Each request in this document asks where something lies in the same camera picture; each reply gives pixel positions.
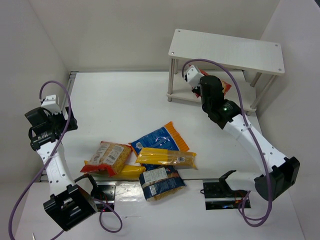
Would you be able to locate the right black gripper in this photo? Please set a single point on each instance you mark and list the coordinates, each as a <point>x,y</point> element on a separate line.
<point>198,89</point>

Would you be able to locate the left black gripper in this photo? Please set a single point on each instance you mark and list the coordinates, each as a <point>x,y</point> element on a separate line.
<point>69,120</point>

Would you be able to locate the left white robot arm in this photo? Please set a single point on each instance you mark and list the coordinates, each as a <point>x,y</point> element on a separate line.
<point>69,204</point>

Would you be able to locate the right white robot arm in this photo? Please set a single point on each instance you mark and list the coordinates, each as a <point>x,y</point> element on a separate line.
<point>277,171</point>

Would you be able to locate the white two-tier shelf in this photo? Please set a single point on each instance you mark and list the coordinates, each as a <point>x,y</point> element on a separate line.
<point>255,64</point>

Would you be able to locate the red macaroni pasta bag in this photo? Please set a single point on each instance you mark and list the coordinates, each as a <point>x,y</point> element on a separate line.
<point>110,157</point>

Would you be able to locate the blue orange pasta bag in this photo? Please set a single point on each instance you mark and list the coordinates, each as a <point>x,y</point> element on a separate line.
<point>165,137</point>

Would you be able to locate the yellow pasta bag underneath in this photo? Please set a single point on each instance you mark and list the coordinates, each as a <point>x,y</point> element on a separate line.
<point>128,173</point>

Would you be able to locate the dark blue pasta bag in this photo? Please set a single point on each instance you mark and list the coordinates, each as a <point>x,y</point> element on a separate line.
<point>161,182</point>

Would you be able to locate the yellow spaghetti bag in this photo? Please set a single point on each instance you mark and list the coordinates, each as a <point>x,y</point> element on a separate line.
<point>165,157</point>

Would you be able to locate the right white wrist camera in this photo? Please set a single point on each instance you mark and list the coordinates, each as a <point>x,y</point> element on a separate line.
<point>193,76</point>

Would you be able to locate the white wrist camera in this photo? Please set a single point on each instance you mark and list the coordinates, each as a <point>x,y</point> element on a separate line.
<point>193,76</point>
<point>51,103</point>

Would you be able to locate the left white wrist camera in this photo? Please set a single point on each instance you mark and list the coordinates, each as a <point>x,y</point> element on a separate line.
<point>51,103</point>

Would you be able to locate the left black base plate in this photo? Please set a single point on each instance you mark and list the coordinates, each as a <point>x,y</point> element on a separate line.
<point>105,191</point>

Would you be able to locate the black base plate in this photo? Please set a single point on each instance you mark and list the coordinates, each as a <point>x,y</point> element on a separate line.
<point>105,191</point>
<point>219,197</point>

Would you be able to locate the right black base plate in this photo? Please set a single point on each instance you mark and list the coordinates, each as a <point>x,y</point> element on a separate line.
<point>219,197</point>

